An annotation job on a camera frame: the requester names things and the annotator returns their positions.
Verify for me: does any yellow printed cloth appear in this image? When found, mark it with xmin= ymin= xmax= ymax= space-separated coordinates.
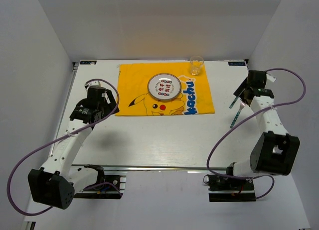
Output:
xmin=117 ymin=62 xmax=215 ymax=116

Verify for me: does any white plate with red print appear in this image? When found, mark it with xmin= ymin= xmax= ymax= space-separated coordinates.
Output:
xmin=148 ymin=73 xmax=181 ymax=101

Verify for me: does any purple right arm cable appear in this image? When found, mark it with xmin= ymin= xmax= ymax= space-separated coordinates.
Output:
xmin=206 ymin=68 xmax=307 ymax=200

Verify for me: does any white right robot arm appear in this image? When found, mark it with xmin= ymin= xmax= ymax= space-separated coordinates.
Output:
xmin=225 ymin=70 xmax=300 ymax=190

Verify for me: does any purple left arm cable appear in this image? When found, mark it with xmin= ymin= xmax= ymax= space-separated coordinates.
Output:
xmin=6 ymin=78 xmax=123 ymax=217

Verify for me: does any knife with teal handle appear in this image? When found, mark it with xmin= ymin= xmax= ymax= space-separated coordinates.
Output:
xmin=229 ymin=96 xmax=239 ymax=109

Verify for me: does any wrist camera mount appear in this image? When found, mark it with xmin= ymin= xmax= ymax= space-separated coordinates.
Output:
xmin=85 ymin=81 xmax=106 ymax=101
xmin=266 ymin=72 xmax=276 ymax=83

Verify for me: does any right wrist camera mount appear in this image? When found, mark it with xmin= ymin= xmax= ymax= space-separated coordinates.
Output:
xmin=266 ymin=72 xmax=276 ymax=83

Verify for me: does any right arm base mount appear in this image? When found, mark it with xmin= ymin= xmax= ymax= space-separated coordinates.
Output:
xmin=203 ymin=174 xmax=256 ymax=203

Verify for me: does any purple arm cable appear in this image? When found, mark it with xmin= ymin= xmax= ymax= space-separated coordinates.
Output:
xmin=206 ymin=68 xmax=307 ymax=200
xmin=6 ymin=78 xmax=123 ymax=217

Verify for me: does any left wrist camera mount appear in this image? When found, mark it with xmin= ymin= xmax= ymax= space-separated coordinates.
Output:
xmin=85 ymin=81 xmax=106 ymax=101

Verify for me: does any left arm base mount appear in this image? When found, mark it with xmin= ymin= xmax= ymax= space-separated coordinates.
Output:
xmin=74 ymin=165 xmax=127 ymax=200

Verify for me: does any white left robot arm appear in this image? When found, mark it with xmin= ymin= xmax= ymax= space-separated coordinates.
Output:
xmin=28 ymin=86 xmax=119 ymax=209

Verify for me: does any fork with teal handle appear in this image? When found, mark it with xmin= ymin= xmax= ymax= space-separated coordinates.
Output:
xmin=230 ymin=102 xmax=246 ymax=128

